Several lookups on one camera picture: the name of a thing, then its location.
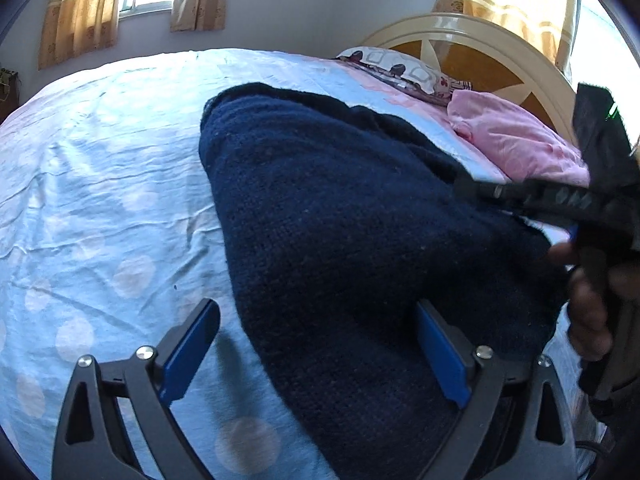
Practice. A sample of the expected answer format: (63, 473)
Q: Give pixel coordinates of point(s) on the bed with polka-dot sheet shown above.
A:
(110, 185)

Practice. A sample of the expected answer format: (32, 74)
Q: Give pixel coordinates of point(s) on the patterned pillow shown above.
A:
(400, 72)

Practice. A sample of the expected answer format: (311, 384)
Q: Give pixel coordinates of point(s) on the navy striped knit sweater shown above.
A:
(350, 220)

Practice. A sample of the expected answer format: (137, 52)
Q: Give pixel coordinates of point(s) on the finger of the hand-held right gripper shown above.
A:
(530, 196)
(555, 232)

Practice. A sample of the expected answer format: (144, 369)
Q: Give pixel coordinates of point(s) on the person's right hand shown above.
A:
(590, 310)

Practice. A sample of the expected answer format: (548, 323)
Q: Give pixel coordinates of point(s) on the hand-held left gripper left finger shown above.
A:
(187, 350)

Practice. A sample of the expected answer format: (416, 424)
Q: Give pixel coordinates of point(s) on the cream and wood headboard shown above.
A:
(500, 35)

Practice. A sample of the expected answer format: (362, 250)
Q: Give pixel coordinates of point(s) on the pink cloth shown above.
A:
(515, 135)

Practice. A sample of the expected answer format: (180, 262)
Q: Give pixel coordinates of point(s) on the large side window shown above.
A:
(605, 45)

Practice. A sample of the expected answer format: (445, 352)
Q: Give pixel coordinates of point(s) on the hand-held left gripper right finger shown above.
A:
(445, 355)

